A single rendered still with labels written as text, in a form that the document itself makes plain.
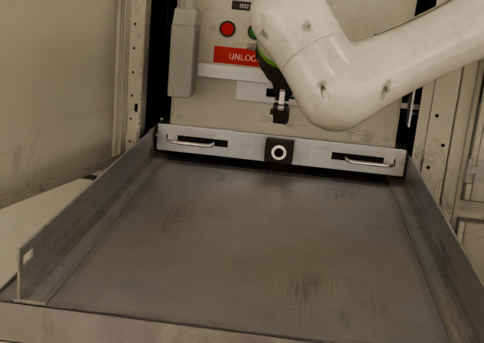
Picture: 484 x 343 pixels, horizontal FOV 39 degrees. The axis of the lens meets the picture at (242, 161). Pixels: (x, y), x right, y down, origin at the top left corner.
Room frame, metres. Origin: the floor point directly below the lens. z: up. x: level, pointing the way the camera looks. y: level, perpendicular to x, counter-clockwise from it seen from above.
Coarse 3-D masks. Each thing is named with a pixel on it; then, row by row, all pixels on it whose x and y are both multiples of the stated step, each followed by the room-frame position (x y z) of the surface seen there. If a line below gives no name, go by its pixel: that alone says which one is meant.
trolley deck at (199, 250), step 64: (192, 192) 1.22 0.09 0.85; (256, 192) 1.26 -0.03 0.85; (320, 192) 1.30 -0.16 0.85; (384, 192) 1.34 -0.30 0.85; (128, 256) 0.90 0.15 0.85; (192, 256) 0.92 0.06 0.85; (256, 256) 0.95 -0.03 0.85; (320, 256) 0.97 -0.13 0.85; (384, 256) 0.99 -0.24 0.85; (0, 320) 0.74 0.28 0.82; (64, 320) 0.73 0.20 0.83; (128, 320) 0.73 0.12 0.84; (192, 320) 0.73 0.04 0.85; (256, 320) 0.75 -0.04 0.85; (320, 320) 0.76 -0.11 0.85; (384, 320) 0.78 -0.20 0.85
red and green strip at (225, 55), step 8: (216, 48) 1.45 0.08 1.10; (224, 48) 1.45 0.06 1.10; (232, 48) 1.45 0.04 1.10; (240, 48) 1.45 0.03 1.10; (216, 56) 1.45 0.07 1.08; (224, 56) 1.45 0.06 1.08; (232, 56) 1.45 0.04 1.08; (240, 56) 1.45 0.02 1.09; (248, 56) 1.44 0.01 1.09; (240, 64) 1.45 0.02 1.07; (248, 64) 1.44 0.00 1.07; (256, 64) 1.44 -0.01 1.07
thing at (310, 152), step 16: (160, 128) 1.45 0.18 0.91; (192, 128) 1.44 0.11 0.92; (208, 128) 1.44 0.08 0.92; (160, 144) 1.45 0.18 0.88; (224, 144) 1.44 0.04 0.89; (240, 144) 1.43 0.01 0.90; (256, 144) 1.43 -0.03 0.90; (304, 144) 1.42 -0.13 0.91; (320, 144) 1.42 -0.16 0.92; (336, 144) 1.42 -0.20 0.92; (352, 144) 1.41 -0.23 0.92; (256, 160) 1.43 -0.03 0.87; (304, 160) 1.42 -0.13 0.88; (320, 160) 1.42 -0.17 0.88; (336, 160) 1.42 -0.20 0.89; (368, 160) 1.41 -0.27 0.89; (400, 160) 1.41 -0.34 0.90; (400, 176) 1.41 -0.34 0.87
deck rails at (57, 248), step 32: (128, 160) 1.23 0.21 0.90; (96, 192) 1.03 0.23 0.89; (128, 192) 1.18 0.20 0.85; (416, 192) 1.25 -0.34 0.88; (64, 224) 0.89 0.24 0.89; (96, 224) 1.00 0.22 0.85; (416, 224) 1.15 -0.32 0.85; (448, 224) 0.97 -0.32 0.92; (32, 256) 0.78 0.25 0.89; (64, 256) 0.87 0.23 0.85; (448, 256) 0.94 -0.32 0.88; (32, 288) 0.77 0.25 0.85; (448, 288) 0.88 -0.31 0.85; (480, 288) 0.76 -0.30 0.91; (448, 320) 0.79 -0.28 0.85; (480, 320) 0.74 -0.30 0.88
